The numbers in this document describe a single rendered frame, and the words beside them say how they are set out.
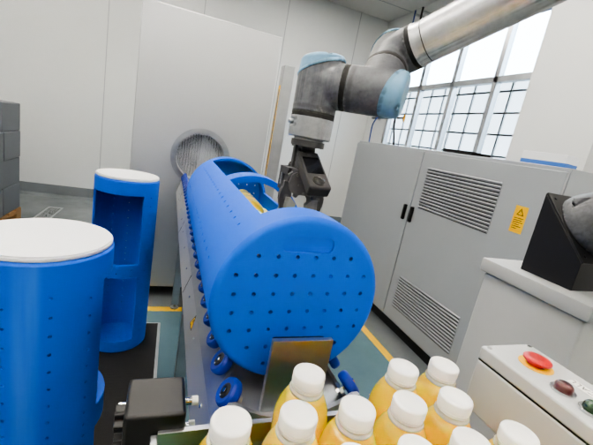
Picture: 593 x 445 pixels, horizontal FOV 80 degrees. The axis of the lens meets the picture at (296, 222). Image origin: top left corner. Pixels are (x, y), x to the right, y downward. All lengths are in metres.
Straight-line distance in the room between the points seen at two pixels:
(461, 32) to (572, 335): 0.74
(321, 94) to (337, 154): 5.44
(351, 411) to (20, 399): 0.74
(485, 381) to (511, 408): 0.05
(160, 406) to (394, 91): 0.62
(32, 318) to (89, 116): 4.91
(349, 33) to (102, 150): 4.05
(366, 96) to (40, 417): 0.95
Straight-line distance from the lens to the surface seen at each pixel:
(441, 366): 0.56
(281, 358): 0.57
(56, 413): 1.04
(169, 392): 0.53
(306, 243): 0.55
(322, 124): 0.74
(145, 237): 1.87
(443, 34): 0.80
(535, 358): 0.62
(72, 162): 5.78
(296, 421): 0.40
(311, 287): 0.58
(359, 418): 0.42
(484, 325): 1.27
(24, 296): 0.87
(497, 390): 0.62
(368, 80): 0.72
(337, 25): 6.25
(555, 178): 2.17
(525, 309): 1.18
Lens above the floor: 1.34
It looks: 13 degrees down
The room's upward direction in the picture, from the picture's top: 11 degrees clockwise
